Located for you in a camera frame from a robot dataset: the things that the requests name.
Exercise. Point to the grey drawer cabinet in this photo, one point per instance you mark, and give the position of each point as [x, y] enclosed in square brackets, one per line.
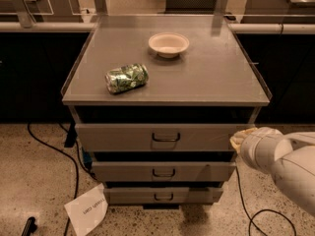
[212, 82]

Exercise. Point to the green crushed soda can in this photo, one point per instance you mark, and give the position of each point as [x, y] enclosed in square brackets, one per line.
[126, 78]

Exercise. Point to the grey drawer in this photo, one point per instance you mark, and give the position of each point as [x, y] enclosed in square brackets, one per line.
[163, 171]
[168, 195]
[157, 137]

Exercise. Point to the grey bottom drawer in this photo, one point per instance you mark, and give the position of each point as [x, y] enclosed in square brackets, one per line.
[168, 195]

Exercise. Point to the grey top drawer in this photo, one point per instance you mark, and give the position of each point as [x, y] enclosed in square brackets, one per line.
[157, 137]

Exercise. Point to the grey background desk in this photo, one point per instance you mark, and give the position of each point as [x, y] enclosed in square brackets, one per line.
[279, 12]
[51, 11]

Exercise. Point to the padded gripper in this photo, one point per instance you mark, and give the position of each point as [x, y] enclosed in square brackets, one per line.
[252, 147]

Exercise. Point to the grey background desk left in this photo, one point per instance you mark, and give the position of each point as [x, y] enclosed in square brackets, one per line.
[51, 11]

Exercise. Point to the grey background desk right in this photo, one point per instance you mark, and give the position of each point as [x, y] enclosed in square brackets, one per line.
[279, 12]

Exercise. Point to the grey middle drawer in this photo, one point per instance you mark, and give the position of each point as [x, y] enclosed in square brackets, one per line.
[163, 171]

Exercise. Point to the white horizontal rail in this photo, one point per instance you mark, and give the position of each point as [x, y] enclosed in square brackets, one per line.
[237, 28]

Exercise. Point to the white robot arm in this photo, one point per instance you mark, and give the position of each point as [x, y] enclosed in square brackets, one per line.
[289, 159]

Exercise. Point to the black object on floor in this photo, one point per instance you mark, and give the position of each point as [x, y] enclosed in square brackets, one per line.
[30, 227]

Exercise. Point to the white paper bowl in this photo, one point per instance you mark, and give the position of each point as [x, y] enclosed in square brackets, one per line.
[168, 44]

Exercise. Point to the white paper sign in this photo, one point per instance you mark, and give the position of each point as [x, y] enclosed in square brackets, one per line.
[88, 210]

